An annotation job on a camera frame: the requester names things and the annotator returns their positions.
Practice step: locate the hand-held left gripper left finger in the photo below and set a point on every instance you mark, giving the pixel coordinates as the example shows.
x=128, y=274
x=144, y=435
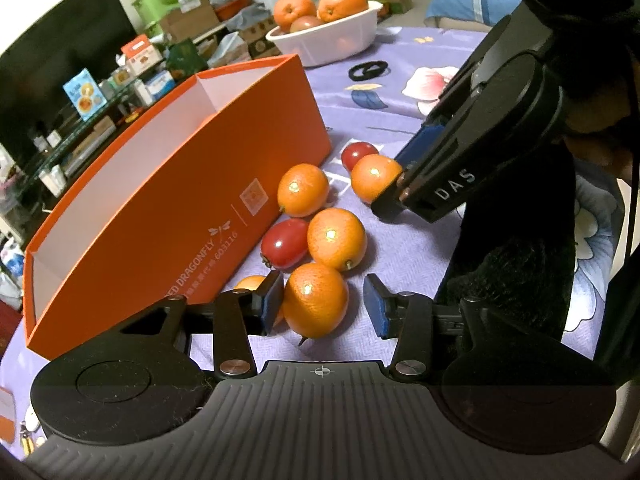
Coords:
x=272, y=305

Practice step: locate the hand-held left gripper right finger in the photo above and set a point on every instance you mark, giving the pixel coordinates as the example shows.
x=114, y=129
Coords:
x=379, y=310

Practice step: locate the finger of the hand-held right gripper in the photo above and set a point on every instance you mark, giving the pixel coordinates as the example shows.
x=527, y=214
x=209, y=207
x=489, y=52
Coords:
x=389, y=205
x=420, y=142

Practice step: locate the small tangerine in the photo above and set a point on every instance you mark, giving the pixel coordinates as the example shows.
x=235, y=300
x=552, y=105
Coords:
x=316, y=300
x=248, y=282
x=336, y=238
x=302, y=190
x=375, y=177

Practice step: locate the small red tomato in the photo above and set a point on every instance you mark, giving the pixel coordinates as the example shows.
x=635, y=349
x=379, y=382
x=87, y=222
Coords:
x=285, y=242
x=357, y=154

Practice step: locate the orange cardboard box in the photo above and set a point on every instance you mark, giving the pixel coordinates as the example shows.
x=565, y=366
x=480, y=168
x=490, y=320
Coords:
x=165, y=220

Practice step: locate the person's right hand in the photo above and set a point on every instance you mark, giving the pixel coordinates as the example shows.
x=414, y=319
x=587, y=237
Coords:
x=597, y=145

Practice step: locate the purple floral tablecloth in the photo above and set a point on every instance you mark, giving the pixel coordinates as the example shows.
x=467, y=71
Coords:
x=400, y=105

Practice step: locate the white plastic bowl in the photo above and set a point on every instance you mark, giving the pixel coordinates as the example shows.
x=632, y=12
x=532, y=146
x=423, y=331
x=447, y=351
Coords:
x=340, y=40

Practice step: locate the black fuzzy cloth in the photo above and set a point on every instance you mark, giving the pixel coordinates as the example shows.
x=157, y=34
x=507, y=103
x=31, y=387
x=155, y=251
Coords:
x=510, y=285

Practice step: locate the large smooth orange in bowl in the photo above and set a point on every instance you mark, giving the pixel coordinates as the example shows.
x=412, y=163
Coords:
x=342, y=2

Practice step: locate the reddish round fruit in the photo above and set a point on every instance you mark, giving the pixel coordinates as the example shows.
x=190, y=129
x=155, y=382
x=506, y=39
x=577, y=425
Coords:
x=305, y=24

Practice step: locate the orange with wrinkled stem end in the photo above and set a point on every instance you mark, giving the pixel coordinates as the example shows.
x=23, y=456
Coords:
x=295, y=10

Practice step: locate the blue tissue pack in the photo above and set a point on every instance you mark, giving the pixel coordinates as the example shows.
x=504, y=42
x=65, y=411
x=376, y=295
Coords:
x=160, y=85

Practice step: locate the dark green bag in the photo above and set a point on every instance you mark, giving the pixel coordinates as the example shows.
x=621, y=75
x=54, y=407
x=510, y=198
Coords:
x=185, y=57

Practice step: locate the brown cardboard box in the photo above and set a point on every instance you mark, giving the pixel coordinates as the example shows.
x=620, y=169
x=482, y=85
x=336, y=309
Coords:
x=190, y=20

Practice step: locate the orange and white carton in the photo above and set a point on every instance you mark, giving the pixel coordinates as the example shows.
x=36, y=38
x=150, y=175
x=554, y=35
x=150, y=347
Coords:
x=142, y=55

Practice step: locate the blue snack box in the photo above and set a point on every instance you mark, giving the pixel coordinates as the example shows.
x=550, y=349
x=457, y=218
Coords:
x=84, y=95

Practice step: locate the black television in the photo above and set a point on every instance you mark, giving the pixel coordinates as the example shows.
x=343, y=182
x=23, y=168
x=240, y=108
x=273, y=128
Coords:
x=60, y=50

